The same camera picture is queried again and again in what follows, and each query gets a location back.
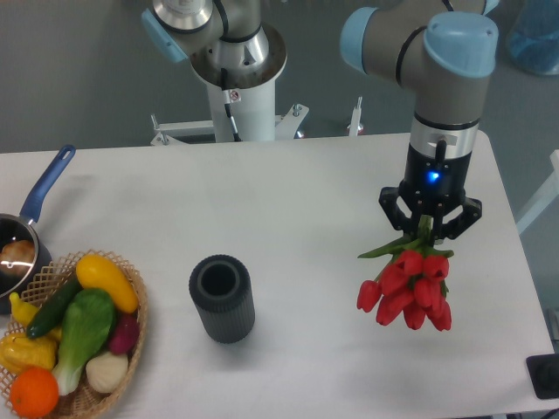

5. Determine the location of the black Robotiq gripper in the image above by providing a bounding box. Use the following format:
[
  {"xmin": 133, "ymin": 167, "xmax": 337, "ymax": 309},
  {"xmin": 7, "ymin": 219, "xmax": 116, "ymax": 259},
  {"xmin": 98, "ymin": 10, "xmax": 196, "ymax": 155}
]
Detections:
[{"xmin": 378, "ymin": 145, "xmax": 482, "ymax": 244}]

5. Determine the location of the red tulip bouquet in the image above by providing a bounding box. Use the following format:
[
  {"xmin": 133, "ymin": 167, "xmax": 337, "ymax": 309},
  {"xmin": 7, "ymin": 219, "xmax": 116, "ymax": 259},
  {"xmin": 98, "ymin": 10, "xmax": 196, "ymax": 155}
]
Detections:
[{"xmin": 356, "ymin": 216, "xmax": 453, "ymax": 332}]

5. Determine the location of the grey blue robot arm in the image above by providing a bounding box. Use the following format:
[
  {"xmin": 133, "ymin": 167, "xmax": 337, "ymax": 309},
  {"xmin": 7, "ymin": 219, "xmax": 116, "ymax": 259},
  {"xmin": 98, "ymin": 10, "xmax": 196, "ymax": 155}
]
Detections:
[{"xmin": 141, "ymin": 1, "xmax": 499, "ymax": 242}]

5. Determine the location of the dark grey ribbed vase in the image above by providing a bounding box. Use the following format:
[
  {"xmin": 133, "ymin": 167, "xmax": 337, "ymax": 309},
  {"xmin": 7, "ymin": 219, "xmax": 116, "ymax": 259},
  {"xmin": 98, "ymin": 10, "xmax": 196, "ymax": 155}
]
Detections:
[{"xmin": 189, "ymin": 254, "xmax": 255, "ymax": 344}]

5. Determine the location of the blue translucent container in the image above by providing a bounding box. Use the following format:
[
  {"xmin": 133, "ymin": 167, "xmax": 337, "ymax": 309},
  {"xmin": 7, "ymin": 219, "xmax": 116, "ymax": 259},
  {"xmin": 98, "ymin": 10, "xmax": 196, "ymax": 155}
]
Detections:
[{"xmin": 506, "ymin": 0, "xmax": 558, "ymax": 76}]

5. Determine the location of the black device at edge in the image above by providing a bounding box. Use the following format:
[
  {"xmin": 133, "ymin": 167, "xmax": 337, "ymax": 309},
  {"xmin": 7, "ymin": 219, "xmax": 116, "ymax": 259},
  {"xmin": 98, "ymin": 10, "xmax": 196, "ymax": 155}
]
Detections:
[{"xmin": 526, "ymin": 354, "xmax": 559, "ymax": 400}]

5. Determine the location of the purple red radish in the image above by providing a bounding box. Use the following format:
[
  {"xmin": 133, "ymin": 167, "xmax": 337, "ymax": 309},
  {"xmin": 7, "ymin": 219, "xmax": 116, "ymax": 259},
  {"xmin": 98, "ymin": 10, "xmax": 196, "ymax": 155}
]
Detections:
[{"xmin": 107, "ymin": 313, "xmax": 140, "ymax": 355}]

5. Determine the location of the yellow squash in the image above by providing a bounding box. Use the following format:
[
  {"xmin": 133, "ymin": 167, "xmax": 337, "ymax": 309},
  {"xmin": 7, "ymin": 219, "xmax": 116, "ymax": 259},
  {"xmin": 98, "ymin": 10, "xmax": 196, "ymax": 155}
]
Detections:
[{"xmin": 75, "ymin": 254, "xmax": 139, "ymax": 314}]

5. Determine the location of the green bok choy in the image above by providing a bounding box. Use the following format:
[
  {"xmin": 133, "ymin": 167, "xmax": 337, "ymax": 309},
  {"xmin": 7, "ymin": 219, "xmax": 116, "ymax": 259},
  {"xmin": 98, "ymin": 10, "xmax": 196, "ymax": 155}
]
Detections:
[{"xmin": 52, "ymin": 288, "xmax": 115, "ymax": 396}]

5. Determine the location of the white garlic bulb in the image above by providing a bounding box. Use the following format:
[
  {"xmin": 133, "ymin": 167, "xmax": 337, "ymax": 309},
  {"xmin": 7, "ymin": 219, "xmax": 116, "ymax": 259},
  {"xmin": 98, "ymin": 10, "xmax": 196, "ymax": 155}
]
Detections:
[{"xmin": 86, "ymin": 352, "xmax": 128, "ymax": 394}]

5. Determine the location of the dark green cucumber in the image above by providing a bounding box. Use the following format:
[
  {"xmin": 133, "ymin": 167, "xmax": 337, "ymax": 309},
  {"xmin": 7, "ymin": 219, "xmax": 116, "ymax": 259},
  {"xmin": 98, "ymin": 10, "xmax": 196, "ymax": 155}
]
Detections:
[{"xmin": 25, "ymin": 275, "xmax": 82, "ymax": 339}]

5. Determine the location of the woven wicker basket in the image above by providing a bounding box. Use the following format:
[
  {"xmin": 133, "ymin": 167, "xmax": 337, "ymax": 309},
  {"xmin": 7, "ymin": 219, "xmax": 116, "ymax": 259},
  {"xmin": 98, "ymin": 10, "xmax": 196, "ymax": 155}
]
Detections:
[{"xmin": 1, "ymin": 250, "xmax": 148, "ymax": 418}]

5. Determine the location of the brown bread roll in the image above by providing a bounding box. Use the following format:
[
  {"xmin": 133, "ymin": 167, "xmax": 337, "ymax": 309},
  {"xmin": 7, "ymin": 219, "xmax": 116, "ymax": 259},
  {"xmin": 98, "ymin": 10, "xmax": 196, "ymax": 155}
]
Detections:
[{"xmin": 1, "ymin": 240, "xmax": 35, "ymax": 278}]

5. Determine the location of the yellow banana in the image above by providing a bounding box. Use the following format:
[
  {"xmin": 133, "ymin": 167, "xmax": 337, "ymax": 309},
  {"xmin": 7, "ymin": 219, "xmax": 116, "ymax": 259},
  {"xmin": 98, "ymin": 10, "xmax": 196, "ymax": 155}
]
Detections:
[{"xmin": 9, "ymin": 292, "xmax": 62, "ymax": 342}]

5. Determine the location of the yellow bell pepper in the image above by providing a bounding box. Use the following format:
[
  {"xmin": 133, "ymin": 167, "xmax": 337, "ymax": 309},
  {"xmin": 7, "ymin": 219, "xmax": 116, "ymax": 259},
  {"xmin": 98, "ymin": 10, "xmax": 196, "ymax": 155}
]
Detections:
[{"xmin": 1, "ymin": 333, "xmax": 58, "ymax": 375}]

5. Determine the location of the orange fruit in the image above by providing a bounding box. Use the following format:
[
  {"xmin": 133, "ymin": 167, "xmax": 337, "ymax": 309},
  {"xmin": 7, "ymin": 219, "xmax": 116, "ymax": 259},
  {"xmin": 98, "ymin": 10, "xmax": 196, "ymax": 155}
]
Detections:
[{"xmin": 10, "ymin": 367, "xmax": 59, "ymax": 418}]

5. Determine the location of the white frame at right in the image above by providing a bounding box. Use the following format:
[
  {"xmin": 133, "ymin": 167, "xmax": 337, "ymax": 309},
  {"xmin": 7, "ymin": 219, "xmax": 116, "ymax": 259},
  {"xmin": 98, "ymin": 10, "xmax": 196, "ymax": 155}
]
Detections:
[{"xmin": 515, "ymin": 149, "xmax": 558, "ymax": 235}]

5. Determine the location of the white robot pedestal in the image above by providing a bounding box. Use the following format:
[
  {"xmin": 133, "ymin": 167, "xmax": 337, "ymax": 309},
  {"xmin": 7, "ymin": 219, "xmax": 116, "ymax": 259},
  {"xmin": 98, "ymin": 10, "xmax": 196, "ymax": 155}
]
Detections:
[{"xmin": 150, "ymin": 82, "xmax": 310, "ymax": 146}]

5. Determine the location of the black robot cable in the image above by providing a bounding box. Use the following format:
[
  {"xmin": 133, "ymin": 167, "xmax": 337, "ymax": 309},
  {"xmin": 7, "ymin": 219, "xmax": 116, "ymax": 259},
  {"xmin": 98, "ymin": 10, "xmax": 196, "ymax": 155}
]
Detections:
[{"xmin": 219, "ymin": 67, "xmax": 242, "ymax": 142}]

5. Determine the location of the blue handled saucepan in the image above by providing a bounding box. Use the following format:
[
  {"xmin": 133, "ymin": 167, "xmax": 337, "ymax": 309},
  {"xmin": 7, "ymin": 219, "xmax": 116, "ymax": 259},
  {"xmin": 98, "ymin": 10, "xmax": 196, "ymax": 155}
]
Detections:
[{"xmin": 1, "ymin": 145, "xmax": 76, "ymax": 315}]

